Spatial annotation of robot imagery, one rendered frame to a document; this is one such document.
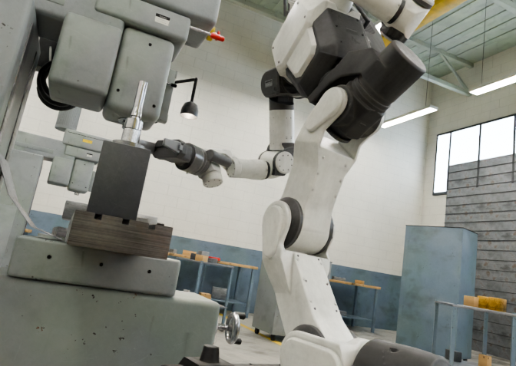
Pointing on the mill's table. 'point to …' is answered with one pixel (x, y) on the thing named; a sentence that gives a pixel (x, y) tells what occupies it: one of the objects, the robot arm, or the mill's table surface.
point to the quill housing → (130, 36)
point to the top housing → (176, 0)
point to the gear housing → (144, 17)
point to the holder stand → (119, 179)
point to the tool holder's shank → (139, 100)
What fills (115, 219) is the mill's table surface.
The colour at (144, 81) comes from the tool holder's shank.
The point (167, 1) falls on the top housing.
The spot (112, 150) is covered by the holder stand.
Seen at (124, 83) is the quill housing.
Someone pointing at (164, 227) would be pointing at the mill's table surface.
